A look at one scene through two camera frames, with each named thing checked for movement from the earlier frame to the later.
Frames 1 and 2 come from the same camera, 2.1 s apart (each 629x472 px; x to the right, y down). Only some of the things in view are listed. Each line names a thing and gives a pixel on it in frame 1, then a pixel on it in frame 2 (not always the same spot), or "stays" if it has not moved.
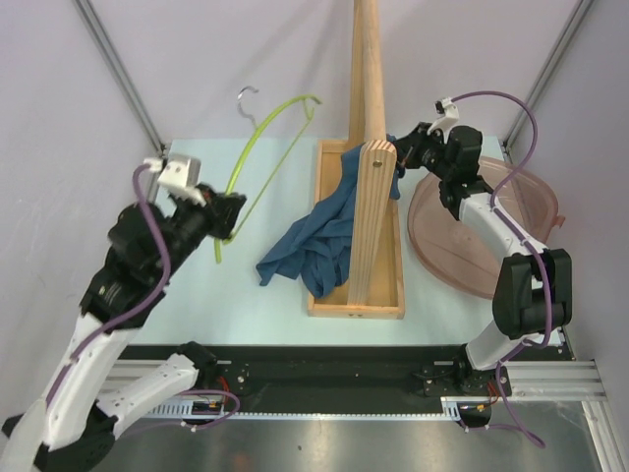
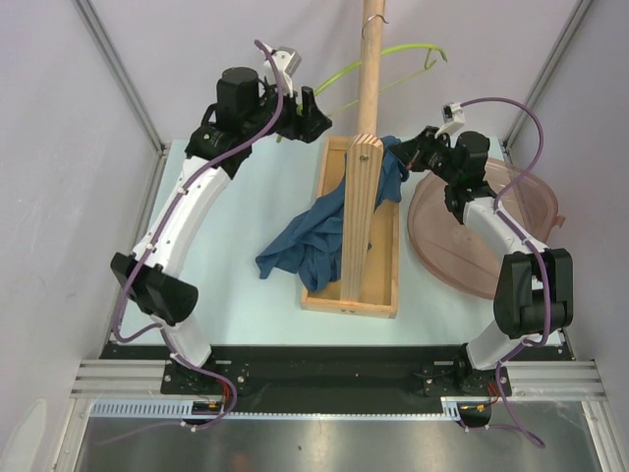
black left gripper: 222,208 to 307,126
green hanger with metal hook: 311,101 to 413,47
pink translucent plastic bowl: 461,254 stays
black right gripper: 408,147 stays
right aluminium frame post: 558,53 stays
